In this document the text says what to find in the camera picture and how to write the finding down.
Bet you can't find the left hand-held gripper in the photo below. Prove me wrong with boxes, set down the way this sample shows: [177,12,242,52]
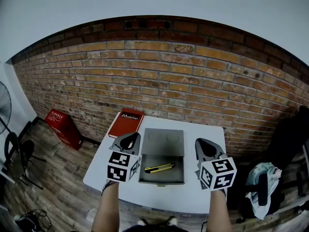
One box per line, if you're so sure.
[107,132,141,184]

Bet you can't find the person's left forearm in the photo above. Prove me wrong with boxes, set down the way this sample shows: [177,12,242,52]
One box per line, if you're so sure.
[91,180,120,232]

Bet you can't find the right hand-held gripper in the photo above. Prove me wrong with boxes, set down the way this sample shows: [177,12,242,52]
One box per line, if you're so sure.
[195,138,238,192]

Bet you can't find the red hardcover book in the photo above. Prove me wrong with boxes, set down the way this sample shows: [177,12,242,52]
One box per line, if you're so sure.
[107,108,145,139]

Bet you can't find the black office chair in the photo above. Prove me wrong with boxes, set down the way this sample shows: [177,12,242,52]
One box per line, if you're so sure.
[226,105,309,224]

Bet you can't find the grey metal box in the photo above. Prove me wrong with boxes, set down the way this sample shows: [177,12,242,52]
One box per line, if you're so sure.
[138,128,185,187]

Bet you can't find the small yellow utility knife item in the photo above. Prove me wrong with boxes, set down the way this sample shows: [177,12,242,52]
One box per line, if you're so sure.
[144,162,176,174]

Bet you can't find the red cardboard carton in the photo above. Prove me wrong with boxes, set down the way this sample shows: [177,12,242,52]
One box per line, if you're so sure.
[44,108,84,151]

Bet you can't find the person's dark shorts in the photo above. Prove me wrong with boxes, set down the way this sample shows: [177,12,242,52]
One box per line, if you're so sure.
[122,224,189,232]

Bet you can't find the light blue cloth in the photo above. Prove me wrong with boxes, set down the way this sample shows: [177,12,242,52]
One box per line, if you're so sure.
[245,162,283,220]

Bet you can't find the black cable bundle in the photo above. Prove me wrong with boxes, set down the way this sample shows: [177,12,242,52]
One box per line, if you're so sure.
[14,209,53,232]

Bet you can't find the person's right forearm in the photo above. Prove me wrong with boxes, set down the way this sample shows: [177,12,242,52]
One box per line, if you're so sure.
[208,189,233,232]

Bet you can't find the black standing fan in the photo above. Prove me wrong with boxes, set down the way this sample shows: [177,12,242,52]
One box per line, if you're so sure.
[0,81,47,191]

